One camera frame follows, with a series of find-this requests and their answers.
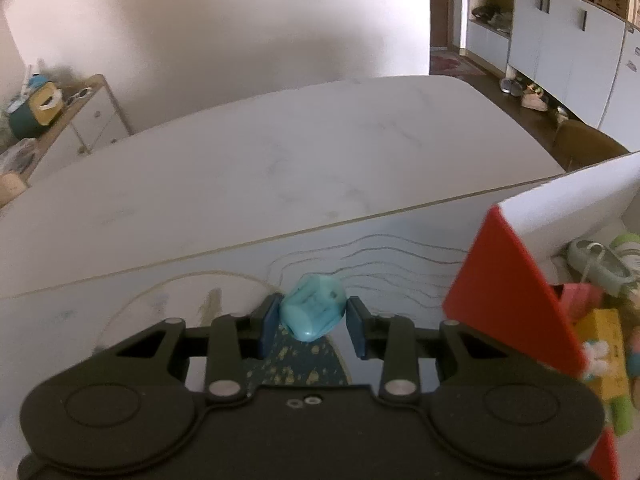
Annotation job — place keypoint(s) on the pair of grey slippers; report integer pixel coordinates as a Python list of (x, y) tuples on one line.
[(511, 86)]

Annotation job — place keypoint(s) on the clear plastic bag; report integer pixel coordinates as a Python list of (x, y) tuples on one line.
[(17, 157)]

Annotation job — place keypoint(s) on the white sunglasses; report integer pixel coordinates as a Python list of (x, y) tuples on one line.
[(80, 94)]

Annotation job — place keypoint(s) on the small white toy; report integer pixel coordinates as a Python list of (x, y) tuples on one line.
[(595, 357)]

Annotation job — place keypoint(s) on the beige cardboard box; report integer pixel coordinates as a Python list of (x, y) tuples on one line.
[(11, 186)]

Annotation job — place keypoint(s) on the wooden side cabinet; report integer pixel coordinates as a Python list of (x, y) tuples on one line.
[(95, 120)]

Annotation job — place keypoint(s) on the teal and yellow tissue box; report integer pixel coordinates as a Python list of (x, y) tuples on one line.
[(30, 115)]

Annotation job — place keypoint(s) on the shoes on bench shelf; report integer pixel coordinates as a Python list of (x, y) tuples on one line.
[(492, 16)]

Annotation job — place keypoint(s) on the pair of beige shoes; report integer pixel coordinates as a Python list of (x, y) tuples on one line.
[(534, 99)]

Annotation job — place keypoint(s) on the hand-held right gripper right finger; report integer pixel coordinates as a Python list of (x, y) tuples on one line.
[(356, 330)]

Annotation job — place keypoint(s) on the white cabinet with stickers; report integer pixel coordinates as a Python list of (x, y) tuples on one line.
[(625, 85)]

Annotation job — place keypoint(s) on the red patterned rug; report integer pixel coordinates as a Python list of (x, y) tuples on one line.
[(450, 65)]

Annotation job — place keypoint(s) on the light blue printed table mat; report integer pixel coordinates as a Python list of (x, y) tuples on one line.
[(390, 260)]

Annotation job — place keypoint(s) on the green oval case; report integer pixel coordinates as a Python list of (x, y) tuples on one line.
[(597, 260)]

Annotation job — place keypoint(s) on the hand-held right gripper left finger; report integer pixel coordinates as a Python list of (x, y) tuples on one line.
[(267, 327)]

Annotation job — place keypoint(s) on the brown wooden chair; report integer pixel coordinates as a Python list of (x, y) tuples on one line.
[(585, 142)]

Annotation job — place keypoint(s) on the tall white wardrobe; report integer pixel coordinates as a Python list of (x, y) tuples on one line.
[(565, 35)]

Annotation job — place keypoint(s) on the small yellow box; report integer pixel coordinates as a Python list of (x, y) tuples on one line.
[(610, 330)]

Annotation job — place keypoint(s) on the dark brown door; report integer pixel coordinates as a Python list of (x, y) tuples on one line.
[(440, 5)]

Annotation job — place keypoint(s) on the red cardboard box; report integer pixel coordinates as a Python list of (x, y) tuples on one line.
[(500, 285)]

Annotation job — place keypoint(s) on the small teal plastic item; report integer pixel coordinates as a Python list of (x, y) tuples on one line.
[(312, 310)]

